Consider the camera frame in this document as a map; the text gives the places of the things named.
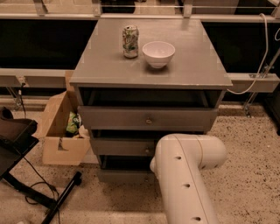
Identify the grey bottom drawer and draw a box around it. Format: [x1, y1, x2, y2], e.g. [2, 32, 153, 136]
[97, 169, 155, 184]

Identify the grey drawer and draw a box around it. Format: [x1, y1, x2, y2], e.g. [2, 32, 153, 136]
[91, 138, 156, 156]
[78, 106, 217, 132]
[97, 169, 155, 184]

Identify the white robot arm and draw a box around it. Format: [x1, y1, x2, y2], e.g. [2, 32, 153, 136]
[150, 134, 227, 224]

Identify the grey drawer cabinet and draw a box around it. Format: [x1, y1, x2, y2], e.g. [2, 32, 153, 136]
[69, 18, 234, 179]

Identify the grey top drawer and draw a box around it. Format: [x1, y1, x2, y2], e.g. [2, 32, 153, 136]
[78, 106, 217, 132]

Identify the grey middle drawer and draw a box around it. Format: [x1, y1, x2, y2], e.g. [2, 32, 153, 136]
[91, 138, 156, 156]

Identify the white bowl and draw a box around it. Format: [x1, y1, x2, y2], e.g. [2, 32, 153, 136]
[142, 41, 175, 68]

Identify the green snack bag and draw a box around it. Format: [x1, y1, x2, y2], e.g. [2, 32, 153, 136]
[66, 112, 81, 135]

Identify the green white soda can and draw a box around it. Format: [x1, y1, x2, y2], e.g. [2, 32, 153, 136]
[122, 25, 139, 59]

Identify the cardboard box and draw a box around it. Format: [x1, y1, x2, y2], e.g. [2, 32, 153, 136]
[35, 71, 90, 165]

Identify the dark bag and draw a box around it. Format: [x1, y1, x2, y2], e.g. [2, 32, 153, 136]
[0, 107, 38, 152]

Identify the black stand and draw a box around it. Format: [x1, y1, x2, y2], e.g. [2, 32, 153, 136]
[0, 136, 81, 224]

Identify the black cable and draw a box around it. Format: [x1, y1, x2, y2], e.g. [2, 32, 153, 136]
[22, 157, 61, 224]

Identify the white cable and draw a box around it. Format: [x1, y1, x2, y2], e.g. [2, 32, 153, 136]
[227, 13, 270, 95]

